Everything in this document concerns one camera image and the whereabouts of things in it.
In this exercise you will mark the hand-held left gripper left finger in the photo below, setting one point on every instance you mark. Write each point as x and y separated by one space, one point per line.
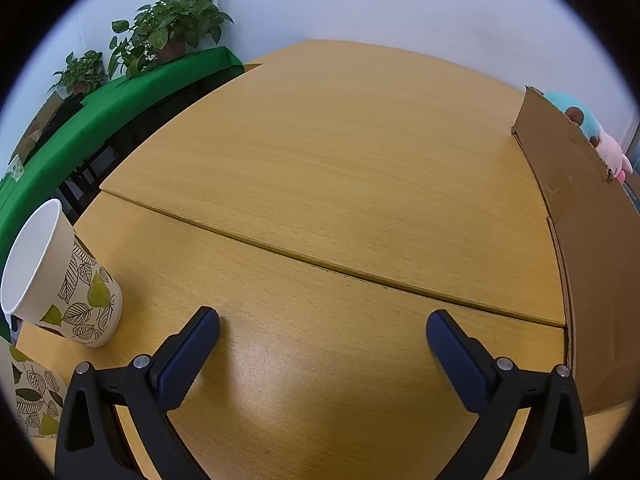
187 355

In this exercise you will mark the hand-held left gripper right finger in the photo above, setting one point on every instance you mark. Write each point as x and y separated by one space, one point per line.
460 360

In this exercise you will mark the leaf print paper cup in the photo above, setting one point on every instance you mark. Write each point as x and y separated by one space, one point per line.
90 300
35 395

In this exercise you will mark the black chair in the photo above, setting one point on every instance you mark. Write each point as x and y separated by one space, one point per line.
85 175

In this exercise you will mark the pink and teal plush toy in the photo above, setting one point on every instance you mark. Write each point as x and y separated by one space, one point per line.
607 147

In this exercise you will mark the green tablecloth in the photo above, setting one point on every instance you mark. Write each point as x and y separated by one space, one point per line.
100 110

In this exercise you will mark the small brown cardboard box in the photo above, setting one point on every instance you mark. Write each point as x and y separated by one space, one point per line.
37 125

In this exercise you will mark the small potted green plant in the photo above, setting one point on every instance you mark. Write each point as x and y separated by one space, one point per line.
80 72

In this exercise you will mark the large potted green plant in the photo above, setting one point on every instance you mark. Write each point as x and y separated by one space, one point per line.
170 20

